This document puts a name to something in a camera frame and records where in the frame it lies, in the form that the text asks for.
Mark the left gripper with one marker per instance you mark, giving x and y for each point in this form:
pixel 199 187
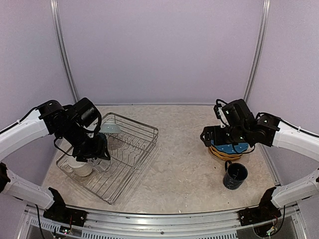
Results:
pixel 96 151

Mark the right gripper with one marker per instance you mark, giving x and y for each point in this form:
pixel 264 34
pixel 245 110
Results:
pixel 208 131

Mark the yellow dotted plate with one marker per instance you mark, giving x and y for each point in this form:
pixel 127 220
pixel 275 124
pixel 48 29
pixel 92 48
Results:
pixel 213 150
pixel 219 155

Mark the dark blue mug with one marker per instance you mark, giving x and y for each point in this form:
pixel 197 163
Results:
pixel 235 175

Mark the blue dotted plate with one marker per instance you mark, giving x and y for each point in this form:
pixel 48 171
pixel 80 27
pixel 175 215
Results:
pixel 231 149

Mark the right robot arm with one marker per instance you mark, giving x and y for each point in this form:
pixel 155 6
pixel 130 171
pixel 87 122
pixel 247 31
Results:
pixel 239 125

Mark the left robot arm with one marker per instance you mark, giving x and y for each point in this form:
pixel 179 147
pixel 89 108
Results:
pixel 79 124

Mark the white cup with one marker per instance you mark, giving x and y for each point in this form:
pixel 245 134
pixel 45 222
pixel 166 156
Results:
pixel 81 169

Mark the dark teal striped bowl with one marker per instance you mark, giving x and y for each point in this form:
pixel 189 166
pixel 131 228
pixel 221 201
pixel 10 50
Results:
pixel 104 139

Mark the light striped bowl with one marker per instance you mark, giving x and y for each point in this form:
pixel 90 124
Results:
pixel 109 126

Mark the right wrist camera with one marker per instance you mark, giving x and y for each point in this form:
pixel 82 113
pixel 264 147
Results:
pixel 219 113

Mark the wire dish rack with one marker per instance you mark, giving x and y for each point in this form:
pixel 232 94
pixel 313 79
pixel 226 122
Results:
pixel 129 151

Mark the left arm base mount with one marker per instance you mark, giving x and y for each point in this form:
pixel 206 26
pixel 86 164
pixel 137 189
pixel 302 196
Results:
pixel 70 216

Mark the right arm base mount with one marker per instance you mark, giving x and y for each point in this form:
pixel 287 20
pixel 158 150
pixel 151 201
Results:
pixel 249 216

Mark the aluminium front rail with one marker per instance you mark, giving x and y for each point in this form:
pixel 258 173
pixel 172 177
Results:
pixel 104 224

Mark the right aluminium post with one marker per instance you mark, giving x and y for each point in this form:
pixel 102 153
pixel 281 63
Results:
pixel 258 50

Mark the aluminium post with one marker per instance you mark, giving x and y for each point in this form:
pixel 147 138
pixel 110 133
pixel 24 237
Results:
pixel 258 50
pixel 62 49

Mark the left aluminium post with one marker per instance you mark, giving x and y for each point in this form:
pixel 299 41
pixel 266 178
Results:
pixel 62 49

